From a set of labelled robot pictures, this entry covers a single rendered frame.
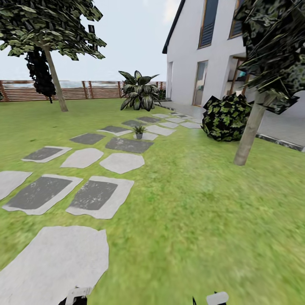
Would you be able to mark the door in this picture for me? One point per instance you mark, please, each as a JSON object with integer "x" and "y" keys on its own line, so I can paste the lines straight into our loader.
{"x": 237, "y": 79}

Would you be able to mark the pot plant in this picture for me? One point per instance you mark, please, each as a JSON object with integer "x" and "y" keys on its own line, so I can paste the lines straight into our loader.
{"x": 139, "y": 132}

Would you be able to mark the fixed window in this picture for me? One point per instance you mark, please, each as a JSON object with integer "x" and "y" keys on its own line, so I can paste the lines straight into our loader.
{"x": 200, "y": 82}

